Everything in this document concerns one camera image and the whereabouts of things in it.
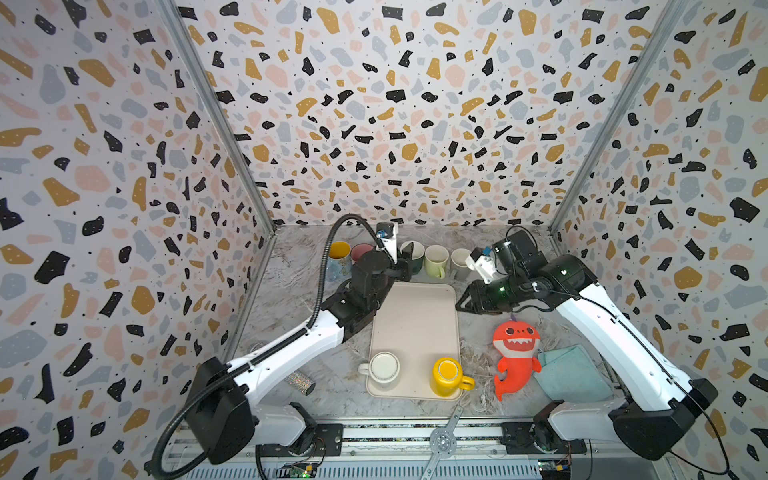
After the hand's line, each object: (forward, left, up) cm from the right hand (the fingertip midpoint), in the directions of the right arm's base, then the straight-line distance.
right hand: (456, 304), depth 67 cm
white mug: (-7, +17, -20) cm, 28 cm away
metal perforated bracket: (-23, +2, -28) cm, 37 cm away
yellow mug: (-10, +1, -18) cm, 21 cm away
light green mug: (+30, +1, -20) cm, 36 cm away
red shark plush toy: (0, -19, -21) cm, 28 cm away
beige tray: (+9, +8, -28) cm, 30 cm away
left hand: (+15, +12, +6) cm, 20 cm away
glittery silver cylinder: (-10, +39, -24) cm, 47 cm away
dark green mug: (+31, +7, -19) cm, 38 cm away
